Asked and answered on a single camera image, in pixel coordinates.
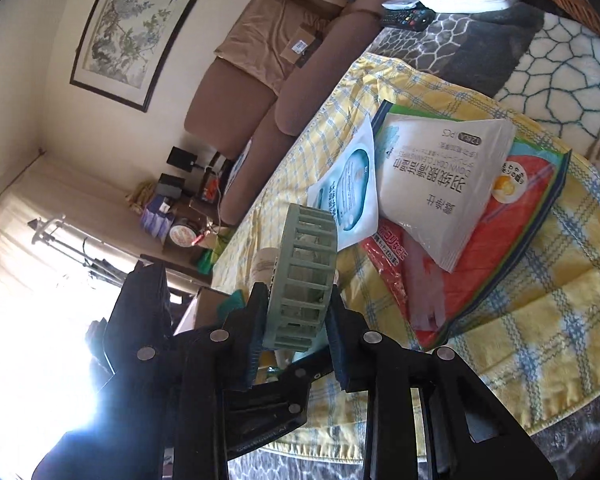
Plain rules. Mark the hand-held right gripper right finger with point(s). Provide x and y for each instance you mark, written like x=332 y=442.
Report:
x=338 y=345

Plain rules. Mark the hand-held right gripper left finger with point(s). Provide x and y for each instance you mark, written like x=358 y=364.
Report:
x=255 y=340

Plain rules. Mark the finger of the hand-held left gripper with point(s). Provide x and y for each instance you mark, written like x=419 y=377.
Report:
x=280 y=385
x=265 y=427

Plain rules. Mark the pink cardboard box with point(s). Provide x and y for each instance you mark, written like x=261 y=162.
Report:
x=200 y=305

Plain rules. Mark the green handheld fan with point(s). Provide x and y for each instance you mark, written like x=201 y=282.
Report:
x=300 y=270

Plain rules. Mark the green towel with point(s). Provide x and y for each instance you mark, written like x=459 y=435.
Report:
x=237 y=300

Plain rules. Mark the clear bottle with dark label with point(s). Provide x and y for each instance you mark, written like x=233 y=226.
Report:
x=267 y=265

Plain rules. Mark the green bag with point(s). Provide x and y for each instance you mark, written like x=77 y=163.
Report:
x=207 y=260

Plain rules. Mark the round tin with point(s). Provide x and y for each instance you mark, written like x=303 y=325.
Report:
x=182 y=235

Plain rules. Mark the stack of purple boxes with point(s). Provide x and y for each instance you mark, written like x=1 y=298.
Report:
x=155 y=215

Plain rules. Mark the red clear packet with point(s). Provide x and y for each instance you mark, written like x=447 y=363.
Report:
x=390 y=270

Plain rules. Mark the yellow bag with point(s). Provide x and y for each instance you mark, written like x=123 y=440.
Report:
x=140 y=194

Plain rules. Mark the wooden side table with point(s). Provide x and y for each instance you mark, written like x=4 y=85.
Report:
x=200 y=205

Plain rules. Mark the metal clothes rack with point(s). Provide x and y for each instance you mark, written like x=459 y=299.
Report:
x=47 y=225

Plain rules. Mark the black box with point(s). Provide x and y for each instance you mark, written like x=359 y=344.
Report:
x=180 y=156

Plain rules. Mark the white blue face mask sachet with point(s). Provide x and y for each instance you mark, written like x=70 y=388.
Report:
x=350 y=180

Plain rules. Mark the white blue printed pad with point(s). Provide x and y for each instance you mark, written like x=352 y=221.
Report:
x=240 y=165

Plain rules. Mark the white wipes packet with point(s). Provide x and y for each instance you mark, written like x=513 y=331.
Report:
x=430 y=185

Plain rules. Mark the yellow plaid cloth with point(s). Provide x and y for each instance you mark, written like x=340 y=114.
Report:
x=530 y=310

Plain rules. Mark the orange zip bag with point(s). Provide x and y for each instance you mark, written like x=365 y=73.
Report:
x=510 y=220

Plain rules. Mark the brown sofa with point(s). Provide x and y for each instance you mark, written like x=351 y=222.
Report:
x=300 y=105

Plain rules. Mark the cardboard parcel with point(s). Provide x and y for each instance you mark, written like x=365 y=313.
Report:
x=297 y=45

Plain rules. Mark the black remote control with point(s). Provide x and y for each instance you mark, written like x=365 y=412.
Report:
x=405 y=17

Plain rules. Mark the grey patterned blanket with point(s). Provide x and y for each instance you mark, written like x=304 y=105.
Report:
x=555 y=60

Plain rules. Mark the framed wall painting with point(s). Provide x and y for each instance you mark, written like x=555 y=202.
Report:
x=130 y=25

